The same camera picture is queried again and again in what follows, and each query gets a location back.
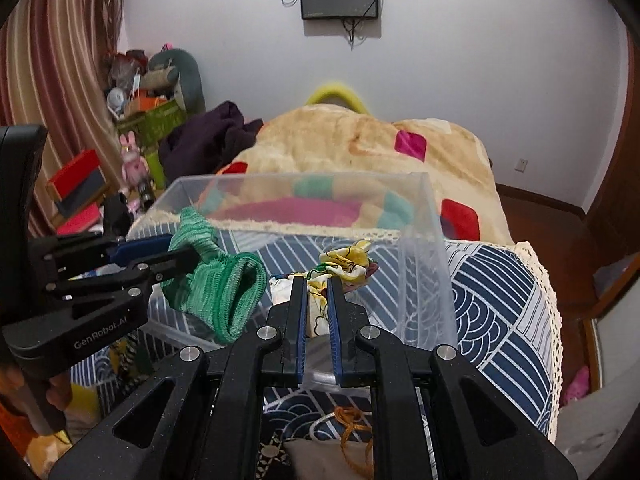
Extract green knitted sock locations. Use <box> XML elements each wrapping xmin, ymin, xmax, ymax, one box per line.
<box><xmin>162</xmin><ymin>207</ymin><xmax>268</xmax><ymax>346</ymax></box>

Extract yellow white floral cloth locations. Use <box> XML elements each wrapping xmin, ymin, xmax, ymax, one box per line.
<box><xmin>269</xmin><ymin>240</ymin><xmax>378</xmax><ymax>338</ymax></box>

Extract white drawstring pouch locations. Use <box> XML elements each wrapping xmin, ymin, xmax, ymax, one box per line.
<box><xmin>284</xmin><ymin>406</ymin><xmax>374</xmax><ymax>479</ymax></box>

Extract person's left hand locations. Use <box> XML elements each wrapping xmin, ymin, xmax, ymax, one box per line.
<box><xmin>1</xmin><ymin>363</ymin><xmax>73</xmax><ymax>436</ymax></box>

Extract red and grey boxes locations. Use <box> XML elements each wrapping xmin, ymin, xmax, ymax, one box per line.
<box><xmin>46</xmin><ymin>150</ymin><xmax>108</xmax><ymax>229</ymax></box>

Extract pink bunny toy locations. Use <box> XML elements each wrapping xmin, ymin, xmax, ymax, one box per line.
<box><xmin>119</xmin><ymin>130</ymin><xmax>149</xmax><ymax>188</ymax></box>

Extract blue white patterned bedspread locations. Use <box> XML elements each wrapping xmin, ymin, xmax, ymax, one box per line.
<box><xmin>69</xmin><ymin>224</ymin><xmax>564</xmax><ymax>480</ymax></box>

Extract green cardboard box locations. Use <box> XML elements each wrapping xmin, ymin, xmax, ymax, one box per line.
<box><xmin>116</xmin><ymin>100</ymin><xmax>186</xmax><ymax>148</ymax></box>

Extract dark purple garment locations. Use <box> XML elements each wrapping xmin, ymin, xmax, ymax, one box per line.
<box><xmin>158</xmin><ymin>101</ymin><xmax>264</xmax><ymax>183</ymax></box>

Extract grey green plush dinosaur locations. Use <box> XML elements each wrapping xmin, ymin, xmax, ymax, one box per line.
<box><xmin>148</xmin><ymin>48</ymin><xmax>206</xmax><ymax>116</ymax></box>

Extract clear plastic storage box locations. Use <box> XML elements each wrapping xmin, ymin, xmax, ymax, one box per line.
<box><xmin>128</xmin><ymin>172</ymin><xmax>457</xmax><ymax>350</ymax></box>

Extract beige patchwork fleece blanket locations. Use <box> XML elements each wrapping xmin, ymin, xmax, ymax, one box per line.
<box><xmin>199</xmin><ymin>103</ymin><xmax>514</xmax><ymax>246</ymax></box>

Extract striped pink brown curtain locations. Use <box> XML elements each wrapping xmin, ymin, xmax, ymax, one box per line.
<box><xmin>1</xmin><ymin>0</ymin><xmax>124</xmax><ymax>236</ymax></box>

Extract yellow plush pillow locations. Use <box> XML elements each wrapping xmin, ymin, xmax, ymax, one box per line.
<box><xmin>306</xmin><ymin>81</ymin><xmax>370</xmax><ymax>115</ymax></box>

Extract wall power socket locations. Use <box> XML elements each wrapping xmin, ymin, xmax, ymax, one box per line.
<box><xmin>514</xmin><ymin>158</ymin><xmax>528</xmax><ymax>174</ymax></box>

